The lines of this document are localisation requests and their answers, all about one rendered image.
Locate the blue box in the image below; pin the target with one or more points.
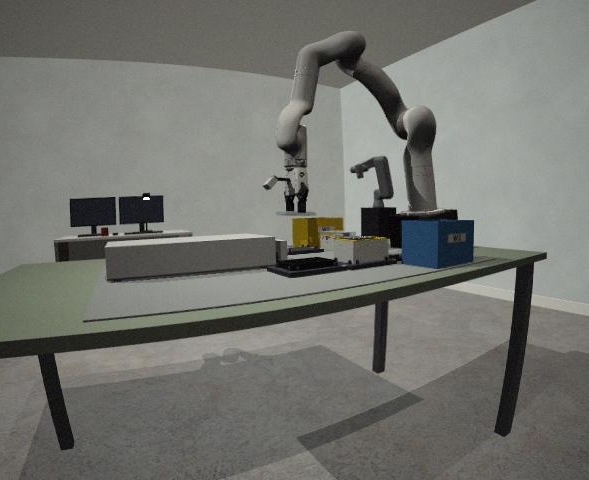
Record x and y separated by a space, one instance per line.
437 243

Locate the yellow open-top bin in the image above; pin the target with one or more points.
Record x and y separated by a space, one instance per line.
307 230

